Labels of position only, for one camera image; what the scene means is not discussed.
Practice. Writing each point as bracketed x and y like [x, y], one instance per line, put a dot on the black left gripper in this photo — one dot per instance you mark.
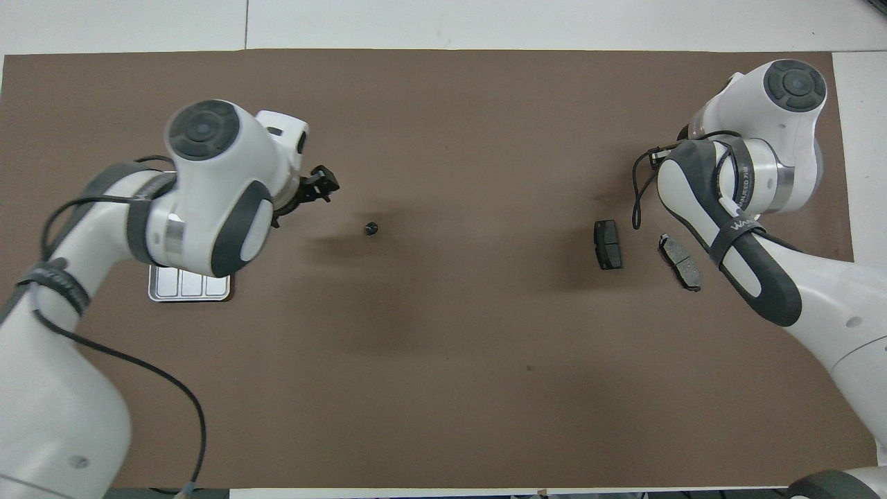
[294, 197]

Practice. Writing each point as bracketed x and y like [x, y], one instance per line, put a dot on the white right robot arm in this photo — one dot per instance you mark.
[776, 159]

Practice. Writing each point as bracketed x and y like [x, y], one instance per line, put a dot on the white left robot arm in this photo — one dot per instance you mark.
[208, 180]

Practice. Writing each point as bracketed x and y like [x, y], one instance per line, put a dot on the silver metal tray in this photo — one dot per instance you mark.
[187, 291]

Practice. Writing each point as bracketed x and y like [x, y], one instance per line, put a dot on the brown table mat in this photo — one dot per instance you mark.
[485, 381]

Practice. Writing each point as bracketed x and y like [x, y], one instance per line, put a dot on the rectangular dark brake pad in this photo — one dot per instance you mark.
[608, 244]

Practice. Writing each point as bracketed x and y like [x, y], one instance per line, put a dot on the tapered dark brake pad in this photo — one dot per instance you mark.
[682, 267]

